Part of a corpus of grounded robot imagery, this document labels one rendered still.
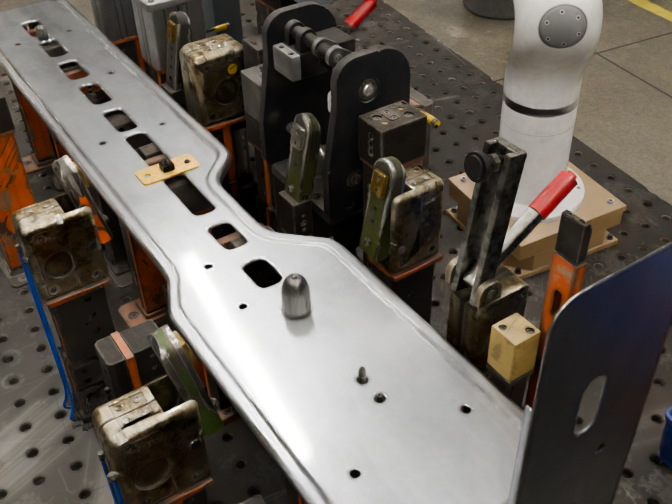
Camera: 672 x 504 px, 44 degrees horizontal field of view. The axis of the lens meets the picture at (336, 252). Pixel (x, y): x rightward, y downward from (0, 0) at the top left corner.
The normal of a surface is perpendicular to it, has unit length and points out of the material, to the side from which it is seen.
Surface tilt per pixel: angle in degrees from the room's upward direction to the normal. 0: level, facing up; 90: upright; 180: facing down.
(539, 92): 97
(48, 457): 0
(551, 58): 129
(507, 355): 90
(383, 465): 0
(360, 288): 0
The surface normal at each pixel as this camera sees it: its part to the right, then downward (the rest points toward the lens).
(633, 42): -0.02, -0.77
